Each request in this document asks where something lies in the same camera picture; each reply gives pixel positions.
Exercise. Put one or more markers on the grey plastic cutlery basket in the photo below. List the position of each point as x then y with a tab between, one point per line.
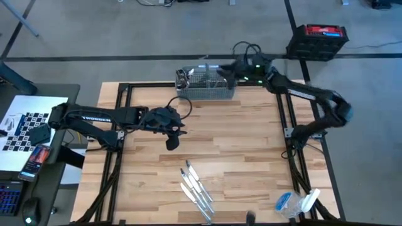
204	93

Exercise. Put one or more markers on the white box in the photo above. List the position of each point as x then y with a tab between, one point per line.
72	175

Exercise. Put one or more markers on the smartphone with lit screen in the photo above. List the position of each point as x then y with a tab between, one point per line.
33	163

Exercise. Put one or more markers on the white calibration checkerboard board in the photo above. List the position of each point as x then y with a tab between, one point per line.
47	100

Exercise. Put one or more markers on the dark grey side desk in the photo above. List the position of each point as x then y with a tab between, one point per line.
51	188

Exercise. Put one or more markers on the white plastic piece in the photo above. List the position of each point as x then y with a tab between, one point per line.
311	197

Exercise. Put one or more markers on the dark blue furniture leg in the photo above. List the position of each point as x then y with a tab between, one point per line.
15	80

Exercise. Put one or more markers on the crumpled plastic bag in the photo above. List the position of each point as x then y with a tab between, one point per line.
284	201

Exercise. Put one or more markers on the black and red tool crate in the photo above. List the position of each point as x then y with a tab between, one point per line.
317	44

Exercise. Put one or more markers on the black aluminium table frame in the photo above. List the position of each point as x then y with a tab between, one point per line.
150	84

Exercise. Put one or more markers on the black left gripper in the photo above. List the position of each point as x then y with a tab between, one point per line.
160	120

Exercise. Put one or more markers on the black computer case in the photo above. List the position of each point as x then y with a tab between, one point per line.
193	1

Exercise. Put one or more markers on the black floor device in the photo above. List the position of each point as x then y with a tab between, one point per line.
381	4

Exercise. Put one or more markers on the black square pad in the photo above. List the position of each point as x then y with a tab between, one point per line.
39	135

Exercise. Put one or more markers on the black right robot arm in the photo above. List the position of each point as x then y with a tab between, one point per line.
314	94

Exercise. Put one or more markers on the grey metal pole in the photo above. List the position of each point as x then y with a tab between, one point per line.
22	20

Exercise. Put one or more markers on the backlit keyboard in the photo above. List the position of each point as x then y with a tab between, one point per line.
9	199

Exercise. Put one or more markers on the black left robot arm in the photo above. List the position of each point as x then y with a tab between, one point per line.
94	114

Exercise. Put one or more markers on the black computer mouse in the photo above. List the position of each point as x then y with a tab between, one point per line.
31	208

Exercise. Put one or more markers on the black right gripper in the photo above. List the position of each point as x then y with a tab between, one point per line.
254	70

